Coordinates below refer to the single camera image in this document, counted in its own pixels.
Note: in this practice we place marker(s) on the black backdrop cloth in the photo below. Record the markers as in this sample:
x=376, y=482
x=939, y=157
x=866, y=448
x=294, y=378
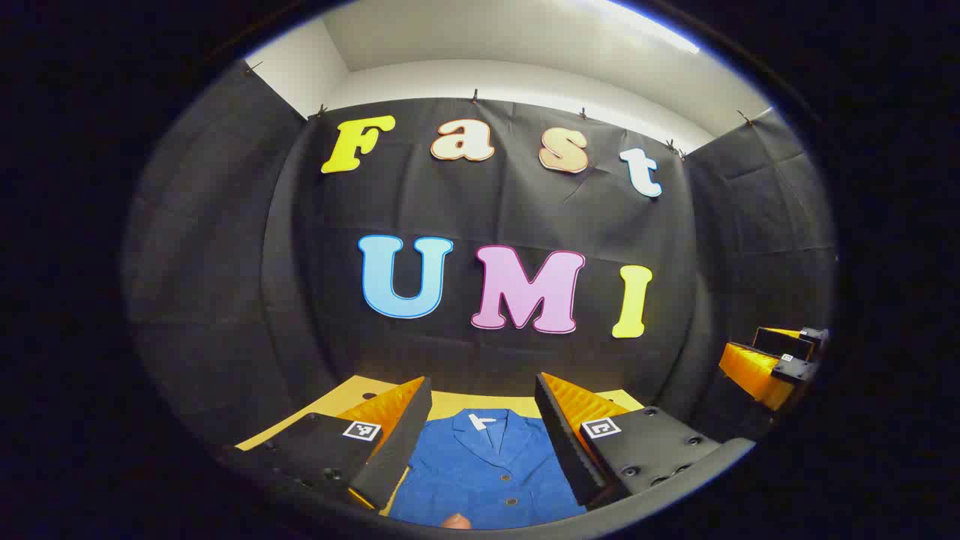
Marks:
x=225, y=262

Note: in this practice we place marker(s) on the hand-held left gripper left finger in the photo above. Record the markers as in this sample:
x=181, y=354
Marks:
x=401, y=442

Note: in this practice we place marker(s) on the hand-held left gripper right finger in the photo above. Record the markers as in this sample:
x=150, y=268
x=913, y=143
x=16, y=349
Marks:
x=562, y=442

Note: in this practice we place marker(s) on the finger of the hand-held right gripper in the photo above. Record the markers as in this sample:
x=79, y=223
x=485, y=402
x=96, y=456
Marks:
x=754, y=371
x=784, y=343

